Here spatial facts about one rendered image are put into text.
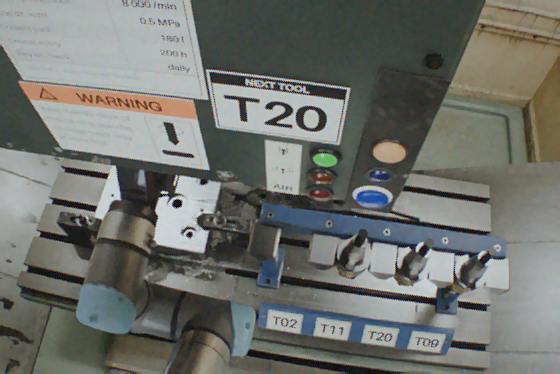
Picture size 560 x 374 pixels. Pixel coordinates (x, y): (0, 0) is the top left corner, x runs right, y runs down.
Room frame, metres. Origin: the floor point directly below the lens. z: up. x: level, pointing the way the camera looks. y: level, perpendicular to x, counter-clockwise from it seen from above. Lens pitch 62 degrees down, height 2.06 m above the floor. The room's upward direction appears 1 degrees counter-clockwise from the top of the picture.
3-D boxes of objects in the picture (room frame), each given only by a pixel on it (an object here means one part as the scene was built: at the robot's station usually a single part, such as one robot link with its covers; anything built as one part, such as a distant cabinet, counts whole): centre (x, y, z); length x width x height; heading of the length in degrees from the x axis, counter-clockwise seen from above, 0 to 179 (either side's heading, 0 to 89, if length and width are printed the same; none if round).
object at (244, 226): (0.46, 0.12, 0.97); 0.13 x 0.03 x 0.15; 80
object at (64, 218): (0.46, 0.47, 0.97); 0.13 x 0.03 x 0.15; 80
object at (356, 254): (0.30, -0.14, 1.26); 0.04 x 0.04 x 0.07
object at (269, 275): (0.38, 0.01, 1.05); 0.10 x 0.05 x 0.30; 170
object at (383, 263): (0.29, -0.19, 1.21); 0.07 x 0.05 x 0.01; 170
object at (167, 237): (0.53, 0.29, 0.96); 0.29 x 0.23 x 0.05; 80
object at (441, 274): (0.27, -0.30, 1.21); 0.07 x 0.05 x 0.01; 170
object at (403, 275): (0.28, -0.25, 1.21); 0.06 x 0.06 x 0.03
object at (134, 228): (0.25, 0.20, 1.45); 0.08 x 0.05 x 0.08; 80
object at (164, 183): (0.33, 0.19, 1.44); 0.12 x 0.08 x 0.09; 170
